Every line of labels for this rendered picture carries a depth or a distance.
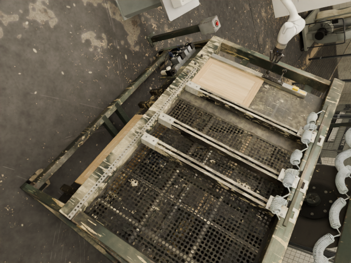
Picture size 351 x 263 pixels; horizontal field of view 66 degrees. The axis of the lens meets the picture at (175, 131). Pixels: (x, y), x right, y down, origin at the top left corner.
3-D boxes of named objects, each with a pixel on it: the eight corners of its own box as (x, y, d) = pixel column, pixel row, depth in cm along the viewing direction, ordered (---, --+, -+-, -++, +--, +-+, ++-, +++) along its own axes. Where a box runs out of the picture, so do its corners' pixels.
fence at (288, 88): (212, 56, 271) (212, 52, 268) (305, 95, 245) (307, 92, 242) (210, 59, 268) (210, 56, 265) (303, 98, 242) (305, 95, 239)
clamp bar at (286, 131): (189, 84, 247) (191, 64, 228) (318, 144, 215) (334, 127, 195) (184, 91, 242) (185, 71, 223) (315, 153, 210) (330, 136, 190)
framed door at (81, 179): (136, 116, 285) (135, 114, 284) (174, 117, 248) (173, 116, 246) (75, 182, 240) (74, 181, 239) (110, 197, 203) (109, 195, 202)
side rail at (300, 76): (222, 47, 288) (224, 39, 279) (325, 90, 258) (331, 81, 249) (219, 50, 285) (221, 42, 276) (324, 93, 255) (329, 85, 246)
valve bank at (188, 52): (179, 39, 279) (197, 35, 263) (185, 51, 287) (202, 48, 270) (151, 67, 254) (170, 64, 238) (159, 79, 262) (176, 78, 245)
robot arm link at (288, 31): (284, 46, 218) (293, 39, 223) (291, 29, 205) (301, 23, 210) (273, 39, 222) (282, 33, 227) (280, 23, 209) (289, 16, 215)
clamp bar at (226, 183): (147, 135, 214) (145, 117, 194) (292, 215, 182) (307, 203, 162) (139, 144, 209) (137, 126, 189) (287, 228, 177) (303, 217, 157)
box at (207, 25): (202, 19, 276) (217, 14, 264) (207, 29, 282) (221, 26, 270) (196, 24, 270) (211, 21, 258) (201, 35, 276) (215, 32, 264)
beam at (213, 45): (212, 43, 292) (213, 34, 283) (222, 47, 288) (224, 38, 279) (62, 216, 182) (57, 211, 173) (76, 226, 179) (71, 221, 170)
